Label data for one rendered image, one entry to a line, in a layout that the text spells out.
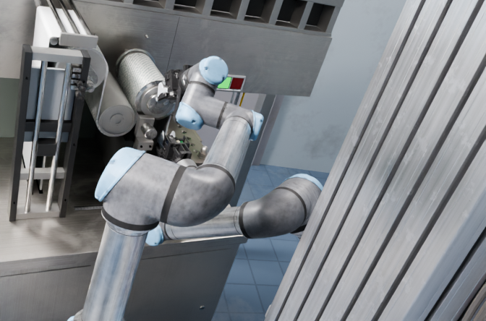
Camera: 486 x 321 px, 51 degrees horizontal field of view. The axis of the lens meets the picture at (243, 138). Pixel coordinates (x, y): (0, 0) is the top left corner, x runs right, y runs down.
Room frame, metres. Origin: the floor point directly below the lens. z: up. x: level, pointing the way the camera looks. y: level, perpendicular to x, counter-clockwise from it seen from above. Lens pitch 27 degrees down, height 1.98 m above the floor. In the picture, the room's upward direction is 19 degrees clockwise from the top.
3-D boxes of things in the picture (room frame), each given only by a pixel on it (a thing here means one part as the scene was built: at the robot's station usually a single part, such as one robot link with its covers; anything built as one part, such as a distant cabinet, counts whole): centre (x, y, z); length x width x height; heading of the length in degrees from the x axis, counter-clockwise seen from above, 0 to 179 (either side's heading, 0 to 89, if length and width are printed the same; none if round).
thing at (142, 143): (1.43, 0.31, 1.05); 0.06 x 0.05 x 0.31; 36
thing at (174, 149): (1.42, 0.19, 1.12); 0.12 x 0.08 x 0.09; 36
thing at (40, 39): (1.41, 0.66, 1.17); 0.34 x 0.05 x 0.54; 36
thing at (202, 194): (1.00, 0.03, 1.40); 0.49 x 0.11 x 0.12; 179
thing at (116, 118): (1.51, 0.47, 1.18); 0.26 x 0.12 x 0.12; 36
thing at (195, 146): (1.72, 0.25, 1.00); 0.40 x 0.16 x 0.06; 36
